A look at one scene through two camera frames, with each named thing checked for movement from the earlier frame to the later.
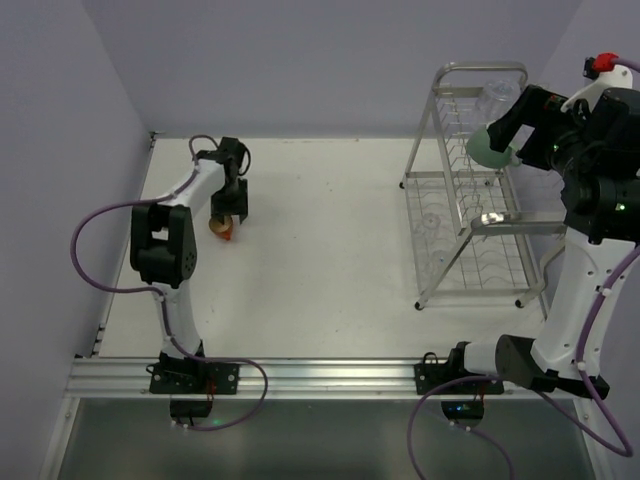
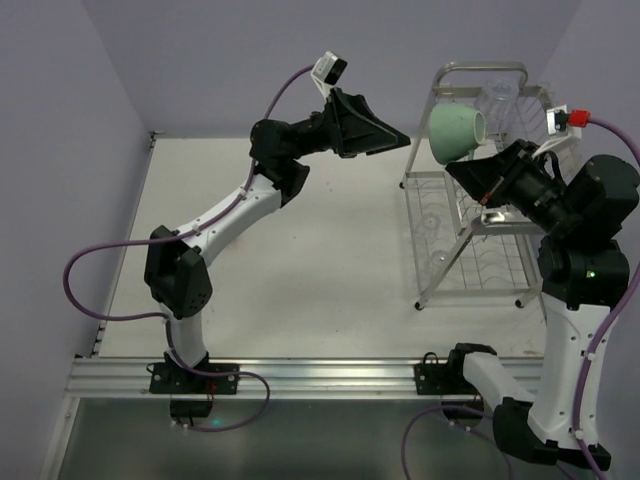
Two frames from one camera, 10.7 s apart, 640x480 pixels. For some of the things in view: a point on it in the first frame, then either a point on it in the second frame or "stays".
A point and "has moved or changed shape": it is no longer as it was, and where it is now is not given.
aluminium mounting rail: x=104 y=379 stays
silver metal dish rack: x=476 y=225 stays
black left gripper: x=228 y=204 → x=338 y=126
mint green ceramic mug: x=479 y=151 has moved or changed shape
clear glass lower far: x=430 y=229 stays
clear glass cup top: x=494 y=99 stays
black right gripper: x=536 y=150 → x=503 y=176
